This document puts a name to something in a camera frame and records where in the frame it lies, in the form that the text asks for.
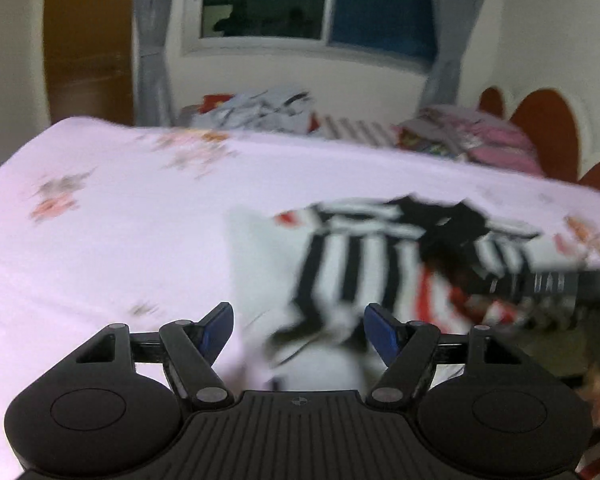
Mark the brown wooden door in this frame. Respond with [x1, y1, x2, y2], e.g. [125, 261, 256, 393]
[42, 0, 136, 126]

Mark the black white red striped sweater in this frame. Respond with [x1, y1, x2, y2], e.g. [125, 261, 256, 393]
[225, 195, 588, 392]

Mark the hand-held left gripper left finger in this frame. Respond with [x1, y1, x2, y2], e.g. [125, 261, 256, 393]
[75, 302, 236, 409]

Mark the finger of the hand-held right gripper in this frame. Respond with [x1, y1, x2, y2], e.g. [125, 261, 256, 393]
[472, 274, 533, 307]

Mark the pink floral bed sheet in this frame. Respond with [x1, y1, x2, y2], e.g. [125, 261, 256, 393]
[0, 116, 600, 480]

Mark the scalloped brown headboard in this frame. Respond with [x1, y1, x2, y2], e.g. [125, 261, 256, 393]
[477, 85, 600, 196]

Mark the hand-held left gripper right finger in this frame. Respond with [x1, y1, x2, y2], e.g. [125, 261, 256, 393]
[363, 303, 524, 409]

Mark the pile of grey white clothes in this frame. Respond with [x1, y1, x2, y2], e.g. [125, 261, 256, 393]
[190, 87, 317, 134]

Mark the brown white striped mattress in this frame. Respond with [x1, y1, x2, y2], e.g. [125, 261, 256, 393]
[310, 115, 402, 147]

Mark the grey curtain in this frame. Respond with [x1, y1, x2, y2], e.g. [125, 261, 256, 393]
[419, 0, 496, 111]
[130, 0, 178, 128]

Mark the pile of pink folded clothes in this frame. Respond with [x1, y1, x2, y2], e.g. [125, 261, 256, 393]
[397, 105, 542, 177]

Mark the window with white frame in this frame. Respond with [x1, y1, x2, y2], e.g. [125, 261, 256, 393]
[182, 0, 438, 70]

